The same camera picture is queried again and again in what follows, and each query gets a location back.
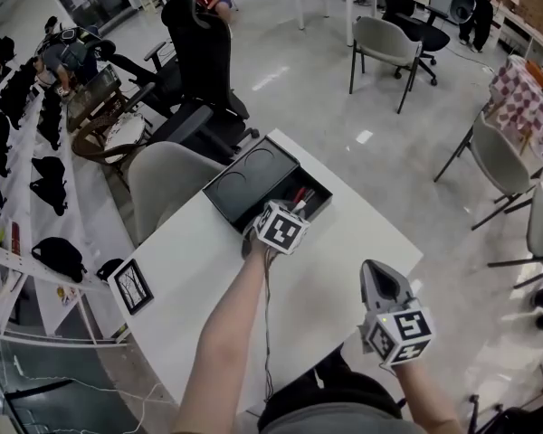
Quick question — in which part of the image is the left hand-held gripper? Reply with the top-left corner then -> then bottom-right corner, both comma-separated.
252,199 -> 311,257

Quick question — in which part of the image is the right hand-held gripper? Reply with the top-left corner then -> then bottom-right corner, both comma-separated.
357,259 -> 435,370

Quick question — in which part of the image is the black box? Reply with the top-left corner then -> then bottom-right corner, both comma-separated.
202,134 -> 335,237

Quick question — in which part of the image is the person's left forearm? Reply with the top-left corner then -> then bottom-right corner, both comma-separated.
171,249 -> 272,434

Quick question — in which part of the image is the person's right forearm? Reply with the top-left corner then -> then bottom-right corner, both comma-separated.
395,362 -> 462,434

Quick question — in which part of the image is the black high-back office chair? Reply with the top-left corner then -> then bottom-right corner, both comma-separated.
147,0 -> 260,165

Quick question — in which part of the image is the black mesh office chair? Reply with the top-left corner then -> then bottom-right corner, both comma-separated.
94,38 -> 185,119

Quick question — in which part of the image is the grey shell chair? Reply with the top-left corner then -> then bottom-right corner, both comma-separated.
127,140 -> 227,247

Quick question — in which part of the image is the person's own torso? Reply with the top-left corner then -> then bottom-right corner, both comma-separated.
256,345 -> 429,434

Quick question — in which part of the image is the brown wooden armchair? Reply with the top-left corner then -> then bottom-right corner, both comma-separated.
71,111 -> 148,184

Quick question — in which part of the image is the yellow magazine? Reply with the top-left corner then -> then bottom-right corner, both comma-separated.
56,285 -> 81,307

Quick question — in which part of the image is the dark wicker side table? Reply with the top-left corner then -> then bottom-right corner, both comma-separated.
64,63 -> 123,133

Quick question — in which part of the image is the row of black bags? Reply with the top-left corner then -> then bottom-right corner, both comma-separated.
0,36 -> 128,284

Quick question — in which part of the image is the checked tablecloth table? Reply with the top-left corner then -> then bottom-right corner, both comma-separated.
488,54 -> 543,160

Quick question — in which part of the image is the white metal shelving unit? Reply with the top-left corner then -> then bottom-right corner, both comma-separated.
0,56 -> 132,347

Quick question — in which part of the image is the black-framed table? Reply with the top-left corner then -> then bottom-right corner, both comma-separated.
2,375 -> 78,434

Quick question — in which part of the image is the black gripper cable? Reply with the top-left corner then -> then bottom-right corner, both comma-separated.
262,246 -> 273,400

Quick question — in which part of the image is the black picture frame tree drawing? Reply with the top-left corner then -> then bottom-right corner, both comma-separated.
112,259 -> 156,316

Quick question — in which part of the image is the white floor cable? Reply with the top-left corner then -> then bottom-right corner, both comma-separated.
0,359 -> 182,424

